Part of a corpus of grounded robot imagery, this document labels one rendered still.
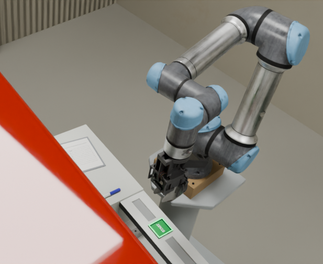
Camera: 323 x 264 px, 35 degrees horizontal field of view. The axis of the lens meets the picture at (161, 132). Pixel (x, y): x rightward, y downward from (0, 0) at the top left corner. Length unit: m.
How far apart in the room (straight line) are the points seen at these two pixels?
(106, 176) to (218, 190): 0.46
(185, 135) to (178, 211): 0.79
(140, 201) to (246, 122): 0.42
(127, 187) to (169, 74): 0.48
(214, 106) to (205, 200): 0.66
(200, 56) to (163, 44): 2.69
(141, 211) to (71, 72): 2.18
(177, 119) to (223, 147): 0.52
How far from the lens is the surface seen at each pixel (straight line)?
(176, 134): 1.26
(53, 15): 4.13
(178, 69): 1.38
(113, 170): 1.73
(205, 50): 1.46
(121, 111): 3.43
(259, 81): 1.63
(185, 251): 1.58
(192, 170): 1.85
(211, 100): 1.31
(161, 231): 1.60
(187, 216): 2.04
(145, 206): 1.66
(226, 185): 1.98
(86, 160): 1.75
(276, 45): 1.57
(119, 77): 3.71
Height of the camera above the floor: 2.24
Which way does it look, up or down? 42 degrees down
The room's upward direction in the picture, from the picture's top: 12 degrees clockwise
